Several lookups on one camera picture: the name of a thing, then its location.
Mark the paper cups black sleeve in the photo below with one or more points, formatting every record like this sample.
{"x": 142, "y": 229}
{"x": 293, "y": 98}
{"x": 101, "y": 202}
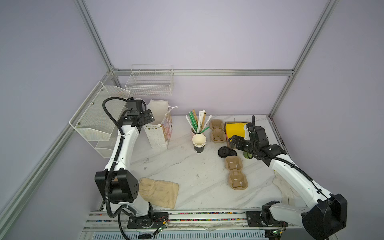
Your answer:
{"x": 199, "y": 142}

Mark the white mesh shelf upper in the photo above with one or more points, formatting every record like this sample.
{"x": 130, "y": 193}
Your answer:
{"x": 88, "y": 117}

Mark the green wrapped straw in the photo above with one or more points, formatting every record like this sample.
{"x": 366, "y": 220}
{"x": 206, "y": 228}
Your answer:
{"x": 192, "y": 118}

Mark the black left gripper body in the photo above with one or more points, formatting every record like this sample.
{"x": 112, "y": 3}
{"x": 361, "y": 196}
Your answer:
{"x": 148, "y": 118}

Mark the white mesh shelf lower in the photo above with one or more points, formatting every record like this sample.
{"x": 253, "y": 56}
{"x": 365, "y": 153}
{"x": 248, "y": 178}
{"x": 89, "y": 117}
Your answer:
{"x": 108, "y": 136}

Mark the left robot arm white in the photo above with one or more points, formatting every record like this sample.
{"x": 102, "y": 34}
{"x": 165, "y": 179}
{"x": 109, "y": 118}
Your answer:
{"x": 117, "y": 185}

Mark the cardboard box yellow napkins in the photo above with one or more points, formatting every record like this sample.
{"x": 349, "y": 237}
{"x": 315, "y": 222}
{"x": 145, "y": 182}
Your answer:
{"x": 234, "y": 128}

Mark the white mesh shelf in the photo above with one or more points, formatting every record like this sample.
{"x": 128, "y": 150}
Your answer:
{"x": 108, "y": 136}
{"x": 88, "y": 117}

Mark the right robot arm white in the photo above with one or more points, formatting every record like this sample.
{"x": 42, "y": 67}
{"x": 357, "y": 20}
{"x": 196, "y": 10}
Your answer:
{"x": 324, "y": 213}

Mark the stacked pulp cup carriers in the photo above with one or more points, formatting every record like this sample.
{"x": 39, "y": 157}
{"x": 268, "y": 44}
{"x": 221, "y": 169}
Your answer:
{"x": 218, "y": 134}

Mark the black plastic cup lids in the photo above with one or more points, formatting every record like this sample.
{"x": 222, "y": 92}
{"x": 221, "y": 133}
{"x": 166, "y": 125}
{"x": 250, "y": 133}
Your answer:
{"x": 224, "y": 152}

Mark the pink metal bucket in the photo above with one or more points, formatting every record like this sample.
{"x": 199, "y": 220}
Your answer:
{"x": 194, "y": 133}

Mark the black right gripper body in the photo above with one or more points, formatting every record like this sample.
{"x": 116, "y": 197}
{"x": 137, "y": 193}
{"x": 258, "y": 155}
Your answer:
{"x": 242, "y": 145}

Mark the cartoon animal paper gift bag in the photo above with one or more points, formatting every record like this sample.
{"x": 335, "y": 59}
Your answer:
{"x": 160, "y": 131}

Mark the white wire basket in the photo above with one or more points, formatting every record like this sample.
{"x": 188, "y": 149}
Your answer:
{"x": 151, "y": 80}

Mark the beige work glove left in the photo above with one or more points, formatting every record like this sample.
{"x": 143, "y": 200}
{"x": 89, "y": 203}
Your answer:
{"x": 159, "y": 193}

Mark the green paper cup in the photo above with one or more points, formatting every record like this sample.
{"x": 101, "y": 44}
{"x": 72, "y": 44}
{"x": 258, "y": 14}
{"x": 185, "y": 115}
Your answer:
{"x": 247, "y": 155}

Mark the pulp two-cup carrier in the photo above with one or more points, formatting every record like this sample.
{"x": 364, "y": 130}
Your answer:
{"x": 237, "y": 180}

